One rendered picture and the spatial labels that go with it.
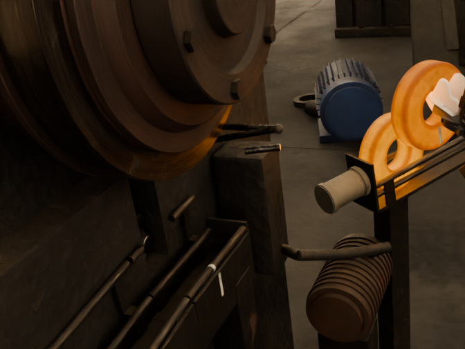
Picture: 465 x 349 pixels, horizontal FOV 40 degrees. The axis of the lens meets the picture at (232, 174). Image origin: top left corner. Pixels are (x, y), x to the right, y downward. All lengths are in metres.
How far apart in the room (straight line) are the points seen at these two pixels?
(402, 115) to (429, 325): 0.97
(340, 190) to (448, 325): 0.87
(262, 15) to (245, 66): 0.08
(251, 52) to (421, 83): 0.38
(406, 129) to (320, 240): 1.28
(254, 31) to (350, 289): 0.55
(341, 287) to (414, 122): 0.32
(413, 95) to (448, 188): 1.60
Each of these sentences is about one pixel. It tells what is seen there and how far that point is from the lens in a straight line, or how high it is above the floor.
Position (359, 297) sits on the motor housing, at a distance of 1.19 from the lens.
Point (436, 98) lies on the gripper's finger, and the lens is 1.12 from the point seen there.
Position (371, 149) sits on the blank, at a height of 0.74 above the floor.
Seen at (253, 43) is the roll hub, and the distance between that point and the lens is 0.83.
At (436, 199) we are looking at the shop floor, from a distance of 2.60.
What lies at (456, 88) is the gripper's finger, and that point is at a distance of 1.14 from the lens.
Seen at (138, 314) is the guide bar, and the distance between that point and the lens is 0.91.
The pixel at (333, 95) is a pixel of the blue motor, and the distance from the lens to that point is 2.93.
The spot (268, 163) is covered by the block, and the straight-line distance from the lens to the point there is 1.08.
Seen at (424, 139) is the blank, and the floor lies 0.77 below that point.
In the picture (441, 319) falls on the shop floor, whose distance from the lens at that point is 1.98.
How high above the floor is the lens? 1.22
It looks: 25 degrees down
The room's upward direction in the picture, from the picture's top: 8 degrees counter-clockwise
